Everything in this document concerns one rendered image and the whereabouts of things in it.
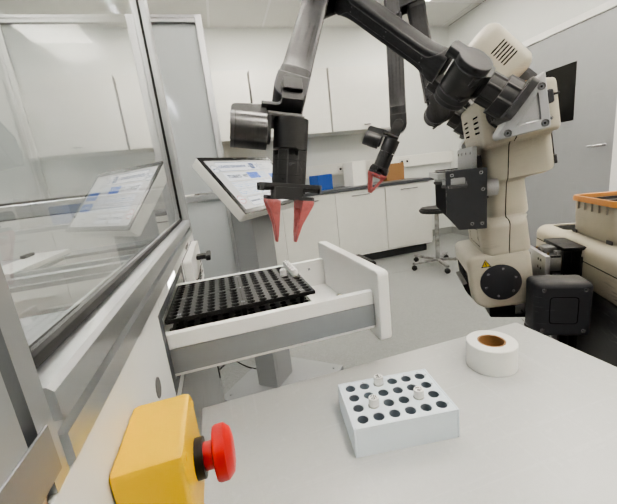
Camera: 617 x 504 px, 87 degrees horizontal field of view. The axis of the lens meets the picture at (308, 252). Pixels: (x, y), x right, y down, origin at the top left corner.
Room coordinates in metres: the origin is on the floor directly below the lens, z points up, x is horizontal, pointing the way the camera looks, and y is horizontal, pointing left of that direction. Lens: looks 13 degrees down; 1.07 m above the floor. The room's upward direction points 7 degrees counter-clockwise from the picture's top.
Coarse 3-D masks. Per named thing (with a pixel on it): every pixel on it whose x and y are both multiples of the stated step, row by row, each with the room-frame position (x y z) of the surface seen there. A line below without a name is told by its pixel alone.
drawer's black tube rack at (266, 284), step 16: (256, 272) 0.63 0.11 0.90; (272, 272) 0.62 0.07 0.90; (192, 288) 0.58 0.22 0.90; (208, 288) 0.56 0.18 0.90; (224, 288) 0.55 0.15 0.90; (240, 288) 0.54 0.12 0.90; (256, 288) 0.53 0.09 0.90; (272, 288) 0.52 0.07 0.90; (288, 288) 0.51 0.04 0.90; (176, 304) 0.50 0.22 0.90; (192, 304) 0.49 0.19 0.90; (208, 304) 0.48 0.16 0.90; (224, 304) 0.48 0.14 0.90; (240, 304) 0.46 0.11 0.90; (256, 304) 0.46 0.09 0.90; (272, 304) 0.53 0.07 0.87; (288, 304) 0.51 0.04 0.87; (176, 320) 0.44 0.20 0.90; (192, 320) 0.49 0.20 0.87; (208, 320) 0.49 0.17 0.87
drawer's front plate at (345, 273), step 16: (320, 256) 0.72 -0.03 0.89; (336, 256) 0.62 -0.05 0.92; (352, 256) 0.56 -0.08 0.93; (336, 272) 0.63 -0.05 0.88; (352, 272) 0.54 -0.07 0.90; (368, 272) 0.48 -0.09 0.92; (384, 272) 0.46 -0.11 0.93; (336, 288) 0.64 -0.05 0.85; (352, 288) 0.55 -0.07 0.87; (368, 288) 0.48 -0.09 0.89; (384, 288) 0.45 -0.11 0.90; (384, 304) 0.45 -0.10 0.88; (384, 320) 0.45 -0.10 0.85; (384, 336) 0.45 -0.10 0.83
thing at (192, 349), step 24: (312, 264) 0.70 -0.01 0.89; (264, 312) 0.44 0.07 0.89; (288, 312) 0.44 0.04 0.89; (312, 312) 0.45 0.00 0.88; (336, 312) 0.45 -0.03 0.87; (360, 312) 0.46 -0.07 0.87; (168, 336) 0.40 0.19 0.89; (192, 336) 0.40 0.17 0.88; (216, 336) 0.41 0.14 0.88; (240, 336) 0.42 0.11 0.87; (264, 336) 0.43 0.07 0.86; (288, 336) 0.43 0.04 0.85; (312, 336) 0.44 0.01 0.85; (336, 336) 0.45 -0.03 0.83; (192, 360) 0.40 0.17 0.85; (216, 360) 0.41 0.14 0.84
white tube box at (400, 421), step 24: (360, 384) 0.38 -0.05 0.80; (384, 384) 0.38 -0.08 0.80; (408, 384) 0.37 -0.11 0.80; (432, 384) 0.37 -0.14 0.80; (360, 408) 0.35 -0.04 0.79; (384, 408) 0.33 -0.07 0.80; (408, 408) 0.33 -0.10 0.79; (432, 408) 0.33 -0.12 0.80; (456, 408) 0.32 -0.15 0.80; (360, 432) 0.31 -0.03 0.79; (384, 432) 0.31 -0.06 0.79; (408, 432) 0.31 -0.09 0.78; (432, 432) 0.32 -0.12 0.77; (456, 432) 0.32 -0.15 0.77; (360, 456) 0.31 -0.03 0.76
